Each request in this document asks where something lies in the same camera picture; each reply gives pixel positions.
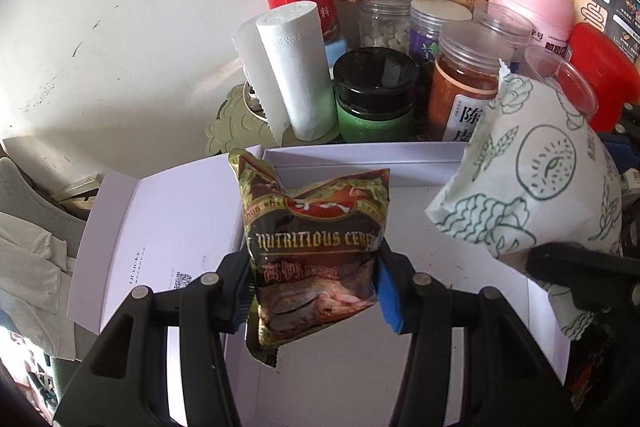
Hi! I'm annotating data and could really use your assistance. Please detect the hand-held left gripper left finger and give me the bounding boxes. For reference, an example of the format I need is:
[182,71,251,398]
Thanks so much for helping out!
[52,249,253,427]

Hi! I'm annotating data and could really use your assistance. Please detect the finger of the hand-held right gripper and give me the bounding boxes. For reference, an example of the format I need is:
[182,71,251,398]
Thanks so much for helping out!
[597,104,640,168]
[525,246,640,308]

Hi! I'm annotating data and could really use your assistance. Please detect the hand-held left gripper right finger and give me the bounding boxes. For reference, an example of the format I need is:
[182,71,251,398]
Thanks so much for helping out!
[377,252,568,427]

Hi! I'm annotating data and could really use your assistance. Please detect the brown cereal packet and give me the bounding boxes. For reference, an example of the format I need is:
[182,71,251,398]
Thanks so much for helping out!
[229,148,392,367]

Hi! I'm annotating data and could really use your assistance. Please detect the white green-printed snack packet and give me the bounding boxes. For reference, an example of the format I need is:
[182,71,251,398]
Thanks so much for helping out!
[424,59,625,355]

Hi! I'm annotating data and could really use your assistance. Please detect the white gift box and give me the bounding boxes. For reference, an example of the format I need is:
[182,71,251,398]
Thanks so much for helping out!
[67,142,573,427]

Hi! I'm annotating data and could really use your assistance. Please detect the red canister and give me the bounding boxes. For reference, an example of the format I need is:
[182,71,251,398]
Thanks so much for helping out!
[564,22,640,134]

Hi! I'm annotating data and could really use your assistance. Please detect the clear jar with red contents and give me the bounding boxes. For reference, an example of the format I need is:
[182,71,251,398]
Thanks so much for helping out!
[521,45,599,124]

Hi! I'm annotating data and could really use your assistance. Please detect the pink jar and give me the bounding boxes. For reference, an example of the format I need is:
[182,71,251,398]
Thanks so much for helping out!
[488,0,576,48]

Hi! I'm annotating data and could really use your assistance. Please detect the clear-lid plastic jar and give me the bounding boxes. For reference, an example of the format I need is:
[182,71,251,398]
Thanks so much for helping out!
[472,2,534,55]

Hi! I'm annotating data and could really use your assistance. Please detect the orange peel jar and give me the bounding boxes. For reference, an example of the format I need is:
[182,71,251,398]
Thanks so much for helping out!
[427,21,514,142]

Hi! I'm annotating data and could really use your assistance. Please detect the green coaster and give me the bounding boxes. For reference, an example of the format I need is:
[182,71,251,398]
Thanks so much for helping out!
[206,83,341,156]

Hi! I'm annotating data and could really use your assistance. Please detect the wooden slat crate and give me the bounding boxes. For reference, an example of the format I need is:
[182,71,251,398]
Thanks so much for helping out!
[52,176,110,219]

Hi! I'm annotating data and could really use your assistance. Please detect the dark green jar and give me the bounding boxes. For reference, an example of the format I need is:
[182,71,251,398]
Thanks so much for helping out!
[332,49,419,144]

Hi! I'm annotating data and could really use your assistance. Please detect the white cloth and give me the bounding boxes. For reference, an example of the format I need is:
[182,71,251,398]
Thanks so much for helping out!
[0,211,77,364]

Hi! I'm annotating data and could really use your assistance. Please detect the purple-label clear jar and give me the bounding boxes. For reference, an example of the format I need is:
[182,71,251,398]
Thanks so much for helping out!
[409,0,473,62]

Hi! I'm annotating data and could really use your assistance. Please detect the grey leaf-pattern chair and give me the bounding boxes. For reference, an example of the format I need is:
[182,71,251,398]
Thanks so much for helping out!
[0,156,93,368]

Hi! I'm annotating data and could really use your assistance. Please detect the white paper roll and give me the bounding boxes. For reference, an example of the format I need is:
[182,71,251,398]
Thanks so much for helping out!
[255,1,337,142]

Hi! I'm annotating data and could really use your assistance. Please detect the white plastic bag roll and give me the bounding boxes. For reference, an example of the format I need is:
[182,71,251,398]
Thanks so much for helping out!
[232,19,291,145]

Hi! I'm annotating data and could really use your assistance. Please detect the clear jar of white cubes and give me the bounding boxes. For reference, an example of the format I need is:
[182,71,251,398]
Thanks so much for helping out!
[358,0,414,54]

